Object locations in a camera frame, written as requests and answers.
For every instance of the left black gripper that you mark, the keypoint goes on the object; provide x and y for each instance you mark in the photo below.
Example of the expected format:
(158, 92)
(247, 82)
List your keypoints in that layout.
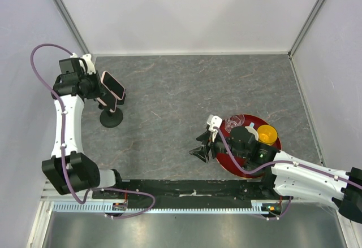
(99, 91)

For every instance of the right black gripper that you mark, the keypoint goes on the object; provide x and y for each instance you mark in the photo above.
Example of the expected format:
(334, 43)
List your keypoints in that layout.
(202, 152)

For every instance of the pink case smartphone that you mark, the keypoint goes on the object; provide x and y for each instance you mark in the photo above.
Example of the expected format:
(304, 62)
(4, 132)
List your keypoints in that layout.
(113, 85)
(107, 102)

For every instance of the black folding phone stand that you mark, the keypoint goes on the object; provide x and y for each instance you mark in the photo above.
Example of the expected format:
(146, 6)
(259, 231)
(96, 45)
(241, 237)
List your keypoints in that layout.
(121, 102)

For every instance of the black round base phone holder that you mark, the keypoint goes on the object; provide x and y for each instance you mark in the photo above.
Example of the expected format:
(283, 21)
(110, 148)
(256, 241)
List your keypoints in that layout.
(110, 119)

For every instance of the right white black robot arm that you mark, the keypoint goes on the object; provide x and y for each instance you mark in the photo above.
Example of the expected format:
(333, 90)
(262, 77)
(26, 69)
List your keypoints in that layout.
(283, 173)

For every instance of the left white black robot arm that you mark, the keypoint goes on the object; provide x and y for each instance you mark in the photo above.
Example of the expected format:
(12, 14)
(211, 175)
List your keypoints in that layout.
(69, 169)

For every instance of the clear glass cup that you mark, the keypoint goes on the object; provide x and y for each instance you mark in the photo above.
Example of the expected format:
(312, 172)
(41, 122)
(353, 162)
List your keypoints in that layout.
(234, 121)

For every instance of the light blue white mug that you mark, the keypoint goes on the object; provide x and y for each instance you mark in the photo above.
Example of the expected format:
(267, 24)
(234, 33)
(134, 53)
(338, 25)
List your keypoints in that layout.
(251, 129)

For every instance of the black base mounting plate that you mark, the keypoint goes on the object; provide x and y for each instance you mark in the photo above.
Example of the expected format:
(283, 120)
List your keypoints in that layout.
(193, 194)

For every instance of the yellow cup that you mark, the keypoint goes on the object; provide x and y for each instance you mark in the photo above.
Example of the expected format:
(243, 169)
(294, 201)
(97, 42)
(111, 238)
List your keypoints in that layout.
(267, 134)

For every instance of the red round tray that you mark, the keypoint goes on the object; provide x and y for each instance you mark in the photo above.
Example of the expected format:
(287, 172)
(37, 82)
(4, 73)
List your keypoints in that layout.
(254, 123)

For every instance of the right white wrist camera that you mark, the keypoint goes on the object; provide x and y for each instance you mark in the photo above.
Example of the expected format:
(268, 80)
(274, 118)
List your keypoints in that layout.
(214, 122)

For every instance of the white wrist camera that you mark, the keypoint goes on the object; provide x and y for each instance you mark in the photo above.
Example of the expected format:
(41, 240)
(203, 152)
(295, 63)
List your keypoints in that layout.
(214, 122)
(86, 63)

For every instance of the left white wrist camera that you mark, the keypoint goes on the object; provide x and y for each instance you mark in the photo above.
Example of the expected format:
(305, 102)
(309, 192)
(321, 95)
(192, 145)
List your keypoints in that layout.
(86, 63)

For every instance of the left aluminium corner post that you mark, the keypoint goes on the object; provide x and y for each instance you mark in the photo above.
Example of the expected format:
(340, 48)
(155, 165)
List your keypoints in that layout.
(66, 16)

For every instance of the aluminium corner post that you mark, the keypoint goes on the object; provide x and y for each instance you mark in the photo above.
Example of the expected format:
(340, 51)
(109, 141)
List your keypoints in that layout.
(306, 27)
(66, 16)

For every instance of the right aluminium corner post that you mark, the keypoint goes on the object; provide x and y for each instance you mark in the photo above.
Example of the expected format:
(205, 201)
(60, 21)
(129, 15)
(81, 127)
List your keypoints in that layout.
(306, 27)

